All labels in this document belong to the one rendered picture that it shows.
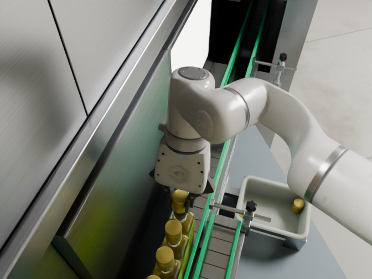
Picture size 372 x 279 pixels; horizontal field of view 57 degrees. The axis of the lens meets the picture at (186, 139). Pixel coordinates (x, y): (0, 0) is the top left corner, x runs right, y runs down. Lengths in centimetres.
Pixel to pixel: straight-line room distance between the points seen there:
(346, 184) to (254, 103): 18
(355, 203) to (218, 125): 19
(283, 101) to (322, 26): 296
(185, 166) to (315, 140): 26
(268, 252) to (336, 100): 181
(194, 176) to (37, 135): 29
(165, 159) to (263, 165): 73
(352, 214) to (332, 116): 223
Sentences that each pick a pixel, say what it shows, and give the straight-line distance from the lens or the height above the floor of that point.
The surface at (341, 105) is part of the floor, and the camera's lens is 275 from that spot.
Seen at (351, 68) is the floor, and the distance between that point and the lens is 310.
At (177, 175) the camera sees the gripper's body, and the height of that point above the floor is 127.
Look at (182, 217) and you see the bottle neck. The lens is 77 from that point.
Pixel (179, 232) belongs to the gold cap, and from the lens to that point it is 71.
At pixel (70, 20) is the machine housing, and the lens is 50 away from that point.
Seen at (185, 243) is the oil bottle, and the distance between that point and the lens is 78.
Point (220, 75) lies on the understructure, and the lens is 173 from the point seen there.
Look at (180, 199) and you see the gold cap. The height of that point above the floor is 119.
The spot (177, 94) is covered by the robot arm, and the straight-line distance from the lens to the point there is 53.
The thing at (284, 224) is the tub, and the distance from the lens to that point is 119.
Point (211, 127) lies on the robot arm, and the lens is 48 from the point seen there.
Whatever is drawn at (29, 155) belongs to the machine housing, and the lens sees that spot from 47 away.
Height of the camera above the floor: 181
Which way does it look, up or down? 52 degrees down
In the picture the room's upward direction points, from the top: straight up
